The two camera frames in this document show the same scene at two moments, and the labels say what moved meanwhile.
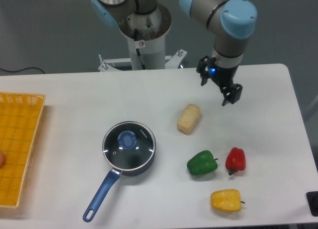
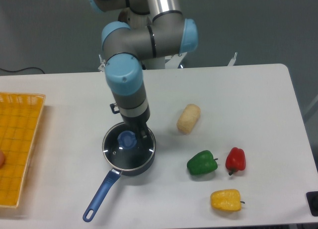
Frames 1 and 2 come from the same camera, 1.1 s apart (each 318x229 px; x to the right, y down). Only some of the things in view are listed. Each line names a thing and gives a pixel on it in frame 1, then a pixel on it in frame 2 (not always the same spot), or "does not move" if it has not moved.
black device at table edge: x=312 y=199 does not move
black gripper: x=224 y=77 -> x=139 y=125
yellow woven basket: x=20 y=115 does not move
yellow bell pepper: x=227 y=198 does not move
